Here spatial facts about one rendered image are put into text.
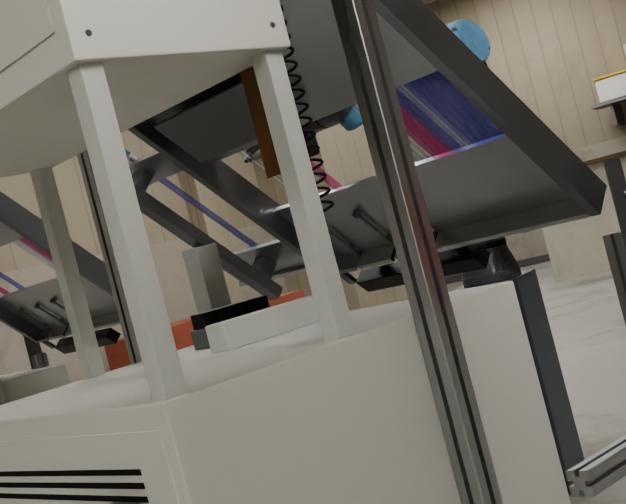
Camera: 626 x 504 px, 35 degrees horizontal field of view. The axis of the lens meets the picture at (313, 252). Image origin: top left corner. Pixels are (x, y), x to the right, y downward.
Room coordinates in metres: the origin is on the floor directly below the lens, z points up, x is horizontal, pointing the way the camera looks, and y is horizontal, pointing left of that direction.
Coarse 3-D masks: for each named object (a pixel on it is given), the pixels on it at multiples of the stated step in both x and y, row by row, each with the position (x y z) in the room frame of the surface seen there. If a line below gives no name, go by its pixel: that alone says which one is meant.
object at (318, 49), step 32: (288, 0) 1.54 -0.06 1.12; (320, 0) 1.52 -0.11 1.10; (288, 32) 1.60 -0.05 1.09; (320, 32) 1.58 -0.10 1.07; (384, 32) 1.53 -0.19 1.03; (288, 64) 1.67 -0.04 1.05; (320, 64) 1.65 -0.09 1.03; (416, 64) 1.57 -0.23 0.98; (192, 96) 1.84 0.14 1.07; (224, 96) 1.74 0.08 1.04; (320, 96) 1.72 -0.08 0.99; (352, 96) 1.70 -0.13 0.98; (160, 128) 1.90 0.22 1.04; (192, 128) 1.87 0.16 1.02; (224, 128) 1.83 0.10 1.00
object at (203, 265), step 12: (192, 252) 2.30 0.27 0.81; (204, 252) 2.30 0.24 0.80; (216, 252) 2.33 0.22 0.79; (192, 264) 2.31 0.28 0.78; (204, 264) 2.30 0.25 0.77; (216, 264) 2.32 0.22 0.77; (192, 276) 2.32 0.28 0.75; (204, 276) 2.29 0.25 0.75; (216, 276) 2.32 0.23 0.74; (192, 288) 2.33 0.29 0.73; (204, 288) 2.30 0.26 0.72; (216, 288) 2.31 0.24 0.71; (204, 300) 2.31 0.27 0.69; (216, 300) 2.30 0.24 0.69; (228, 300) 2.33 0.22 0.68
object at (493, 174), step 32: (448, 160) 1.77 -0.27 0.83; (480, 160) 1.74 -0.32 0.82; (512, 160) 1.71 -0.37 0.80; (352, 192) 1.96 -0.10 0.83; (448, 192) 1.86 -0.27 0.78; (480, 192) 1.82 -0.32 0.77; (512, 192) 1.79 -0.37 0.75; (544, 192) 1.76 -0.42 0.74; (352, 224) 2.07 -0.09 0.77; (384, 224) 2.03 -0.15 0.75; (448, 224) 1.95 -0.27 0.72
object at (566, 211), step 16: (544, 208) 1.79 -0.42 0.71; (560, 208) 1.76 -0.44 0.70; (576, 208) 1.73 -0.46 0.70; (480, 224) 1.90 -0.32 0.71; (496, 224) 1.87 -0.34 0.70; (512, 224) 1.84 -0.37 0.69; (528, 224) 1.80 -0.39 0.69; (544, 224) 1.78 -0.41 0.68; (448, 240) 1.95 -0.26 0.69; (464, 240) 1.91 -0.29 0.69; (480, 240) 1.89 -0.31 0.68; (352, 256) 2.17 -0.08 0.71; (368, 256) 2.12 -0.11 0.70; (384, 256) 2.08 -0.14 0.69
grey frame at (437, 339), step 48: (336, 0) 1.34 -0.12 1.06; (384, 48) 1.35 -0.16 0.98; (384, 96) 1.33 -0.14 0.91; (384, 144) 1.33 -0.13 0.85; (96, 192) 1.87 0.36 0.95; (384, 192) 1.35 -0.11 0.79; (432, 240) 1.35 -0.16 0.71; (432, 288) 1.33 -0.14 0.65; (624, 288) 1.68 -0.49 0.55; (432, 336) 1.33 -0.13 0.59; (432, 384) 1.35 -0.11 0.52; (480, 432) 1.34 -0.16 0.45; (480, 480) 1.33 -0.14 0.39
